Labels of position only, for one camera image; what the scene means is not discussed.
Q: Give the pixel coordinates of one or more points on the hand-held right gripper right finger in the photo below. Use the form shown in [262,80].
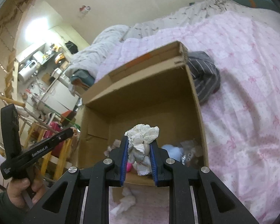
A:
[153,165]

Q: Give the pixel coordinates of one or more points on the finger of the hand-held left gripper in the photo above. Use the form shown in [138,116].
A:
[63,135]

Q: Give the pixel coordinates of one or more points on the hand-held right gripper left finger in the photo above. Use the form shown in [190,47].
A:
[123,163]

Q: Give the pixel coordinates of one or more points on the small pink ball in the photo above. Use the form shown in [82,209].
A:
[130,168]

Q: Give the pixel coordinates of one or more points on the blue fluffy cloth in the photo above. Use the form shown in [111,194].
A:
[172,151]

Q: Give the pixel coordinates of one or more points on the doll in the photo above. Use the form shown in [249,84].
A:
[142,133]

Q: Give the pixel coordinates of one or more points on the clear plastic toy bag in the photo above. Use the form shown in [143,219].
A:
[191,152]

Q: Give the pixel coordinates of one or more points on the cardboard box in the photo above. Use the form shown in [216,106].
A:
[142,86]

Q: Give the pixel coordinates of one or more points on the person's left forearm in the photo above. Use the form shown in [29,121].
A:
[0,210]

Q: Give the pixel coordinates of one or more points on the person's left hand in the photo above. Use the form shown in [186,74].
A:
[18,191]

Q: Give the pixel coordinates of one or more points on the red storage case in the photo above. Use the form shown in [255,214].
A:
[52,135]

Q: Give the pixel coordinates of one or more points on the yellow metal rack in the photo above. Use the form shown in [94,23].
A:
[46,163]

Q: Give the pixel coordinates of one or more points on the teal pillow under quilt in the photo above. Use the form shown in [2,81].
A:
[81,78]

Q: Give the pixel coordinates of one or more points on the white water heater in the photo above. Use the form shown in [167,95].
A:
[28,71]

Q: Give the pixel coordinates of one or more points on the black hanging bag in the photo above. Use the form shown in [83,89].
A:
[71,47]

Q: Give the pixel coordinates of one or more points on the wooden staircase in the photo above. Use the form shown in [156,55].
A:
[9,58]

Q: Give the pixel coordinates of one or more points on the dark striped cloth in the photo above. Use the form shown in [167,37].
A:
[203,74]

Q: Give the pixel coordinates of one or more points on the grey floral quilt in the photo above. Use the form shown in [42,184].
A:
[112,42]

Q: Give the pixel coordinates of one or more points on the teal pillow with orange stripe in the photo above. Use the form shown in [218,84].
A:
[254,0]

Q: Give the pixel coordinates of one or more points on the red and white wall hook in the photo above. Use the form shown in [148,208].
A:
[84,8]

